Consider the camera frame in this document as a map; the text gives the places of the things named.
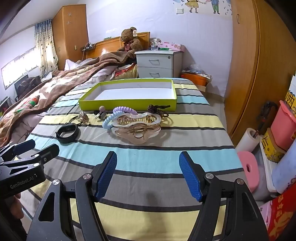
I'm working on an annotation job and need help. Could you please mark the green shallow cardboard box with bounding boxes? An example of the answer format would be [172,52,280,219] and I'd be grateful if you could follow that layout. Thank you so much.
[78,78,178,111]

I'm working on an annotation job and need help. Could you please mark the clear plastic bag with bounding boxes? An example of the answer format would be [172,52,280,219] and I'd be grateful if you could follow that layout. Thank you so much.
[183,64,208,75]

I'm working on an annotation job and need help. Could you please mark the pink floral tissue box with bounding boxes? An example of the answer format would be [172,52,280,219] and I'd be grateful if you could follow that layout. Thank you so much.
[159,42,185,52]

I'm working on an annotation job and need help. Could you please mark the dark beaded bracelet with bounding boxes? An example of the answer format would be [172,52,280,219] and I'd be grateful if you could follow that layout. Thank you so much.
[147,104,173,123]

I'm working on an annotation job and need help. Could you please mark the black smart band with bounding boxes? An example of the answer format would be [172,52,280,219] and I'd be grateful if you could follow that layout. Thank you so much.
[55,124,78,143]

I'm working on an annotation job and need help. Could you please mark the large wooden wardrobe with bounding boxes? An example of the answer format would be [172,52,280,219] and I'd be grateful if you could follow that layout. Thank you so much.
[224,0,296,149]

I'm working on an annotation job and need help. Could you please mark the yellow paper bag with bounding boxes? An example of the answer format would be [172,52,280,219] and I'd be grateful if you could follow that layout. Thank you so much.
[285,75,296,116]

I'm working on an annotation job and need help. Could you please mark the dark clothes on chair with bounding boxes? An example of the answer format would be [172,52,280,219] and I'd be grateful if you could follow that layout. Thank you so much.
[14,75,42,100]

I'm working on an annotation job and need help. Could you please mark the purple coil hair tie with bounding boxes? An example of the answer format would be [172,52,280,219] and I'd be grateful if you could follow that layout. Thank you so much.
[112,106,138,116]

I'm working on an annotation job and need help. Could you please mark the white storage box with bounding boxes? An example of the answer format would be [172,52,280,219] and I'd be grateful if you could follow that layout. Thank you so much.
[259,139,280,193]

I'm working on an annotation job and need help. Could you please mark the white and blue towel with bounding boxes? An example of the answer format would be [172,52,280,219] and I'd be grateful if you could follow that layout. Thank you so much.
[272,144,296,194]

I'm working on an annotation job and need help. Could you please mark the window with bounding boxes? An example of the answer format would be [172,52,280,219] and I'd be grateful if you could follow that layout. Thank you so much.
[1,46,38,90]

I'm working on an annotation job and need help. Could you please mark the dotted curtain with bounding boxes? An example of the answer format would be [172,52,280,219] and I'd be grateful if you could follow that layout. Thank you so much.
[35,19,59,78]

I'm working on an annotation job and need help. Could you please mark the white pillow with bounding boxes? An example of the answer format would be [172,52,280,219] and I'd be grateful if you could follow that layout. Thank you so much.
[65,59,81,70]

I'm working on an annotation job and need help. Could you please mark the orange box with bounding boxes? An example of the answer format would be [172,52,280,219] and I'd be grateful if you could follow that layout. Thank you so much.
[181,70,212,87]

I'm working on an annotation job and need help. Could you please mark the pink plastic bin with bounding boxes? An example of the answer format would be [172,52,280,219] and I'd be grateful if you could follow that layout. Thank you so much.
[270,100,296,145]

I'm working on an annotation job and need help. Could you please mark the cartoon children wall sticker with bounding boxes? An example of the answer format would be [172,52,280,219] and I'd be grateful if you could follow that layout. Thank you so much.
[172,0,233,15]

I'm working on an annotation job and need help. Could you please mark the white paper roll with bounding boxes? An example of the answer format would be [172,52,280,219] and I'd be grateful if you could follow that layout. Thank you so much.
[235,128,262,153]

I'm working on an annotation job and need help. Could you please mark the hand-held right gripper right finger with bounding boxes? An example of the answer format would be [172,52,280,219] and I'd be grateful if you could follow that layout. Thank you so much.
[179,151,270,241]

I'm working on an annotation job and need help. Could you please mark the yellow and red pillow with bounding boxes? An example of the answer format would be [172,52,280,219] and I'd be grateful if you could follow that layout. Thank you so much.
[111,63,138,80]

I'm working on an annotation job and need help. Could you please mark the tall wooden cabinet with stars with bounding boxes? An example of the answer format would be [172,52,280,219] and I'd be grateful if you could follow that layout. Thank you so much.
[52,5,89,70]

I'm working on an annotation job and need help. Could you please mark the red printed bag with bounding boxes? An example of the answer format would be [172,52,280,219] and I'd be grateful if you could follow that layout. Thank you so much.
[267,183,296,237]

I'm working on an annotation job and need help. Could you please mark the brown patterned blanket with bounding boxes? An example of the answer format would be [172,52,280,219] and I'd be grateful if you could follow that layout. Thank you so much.
[0,51,130,142]

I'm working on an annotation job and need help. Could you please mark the crystal ornament hair tie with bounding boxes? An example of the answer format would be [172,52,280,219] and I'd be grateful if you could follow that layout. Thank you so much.
[67,111,89,127]

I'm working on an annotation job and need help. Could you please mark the yellow tin box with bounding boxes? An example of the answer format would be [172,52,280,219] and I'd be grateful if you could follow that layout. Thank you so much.
[262,128,287,163]

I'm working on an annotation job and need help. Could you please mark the hair clip with round bead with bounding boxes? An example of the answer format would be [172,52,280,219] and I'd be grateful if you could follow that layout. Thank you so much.
[94,106,108,120]

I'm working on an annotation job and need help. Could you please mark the dark metal tool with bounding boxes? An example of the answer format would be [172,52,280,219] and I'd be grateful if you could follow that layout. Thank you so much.
[258,101,278,135]

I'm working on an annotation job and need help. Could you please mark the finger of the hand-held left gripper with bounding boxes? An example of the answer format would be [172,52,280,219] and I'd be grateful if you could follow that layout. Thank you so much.
[0,140,36,163]
[0,144,60,172]

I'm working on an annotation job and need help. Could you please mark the wooden headboard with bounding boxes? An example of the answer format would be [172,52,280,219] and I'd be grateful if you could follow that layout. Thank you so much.
[85,32,151,59]

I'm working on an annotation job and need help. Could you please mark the brown teddy bear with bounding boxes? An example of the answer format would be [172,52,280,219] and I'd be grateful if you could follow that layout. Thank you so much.
[117,27,144,61]

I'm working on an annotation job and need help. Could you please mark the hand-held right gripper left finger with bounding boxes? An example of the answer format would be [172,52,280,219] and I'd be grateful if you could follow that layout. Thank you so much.
[26,151,117,241]

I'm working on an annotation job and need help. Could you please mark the person's left hand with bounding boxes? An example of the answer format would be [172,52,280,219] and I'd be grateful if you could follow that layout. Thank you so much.
[0,193,23,223]

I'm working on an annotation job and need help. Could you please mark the translucent beige hair claw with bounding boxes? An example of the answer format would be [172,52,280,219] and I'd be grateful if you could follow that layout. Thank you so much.
[112,125,162,146]

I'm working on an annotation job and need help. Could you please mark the blue coil hair tie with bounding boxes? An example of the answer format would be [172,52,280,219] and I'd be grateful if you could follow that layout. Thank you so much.
[102,111,123,129]

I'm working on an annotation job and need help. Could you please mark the pink plastic stool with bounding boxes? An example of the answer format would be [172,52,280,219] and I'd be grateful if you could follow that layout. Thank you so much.
[236,151,259,194]

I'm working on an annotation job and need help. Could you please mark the striped bed sheet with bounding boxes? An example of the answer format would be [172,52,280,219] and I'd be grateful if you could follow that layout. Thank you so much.
[21,77,245,241]

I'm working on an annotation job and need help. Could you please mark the grey two-drawer nightstand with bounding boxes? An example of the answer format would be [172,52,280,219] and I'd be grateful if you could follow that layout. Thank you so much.
[134,49,184,79]

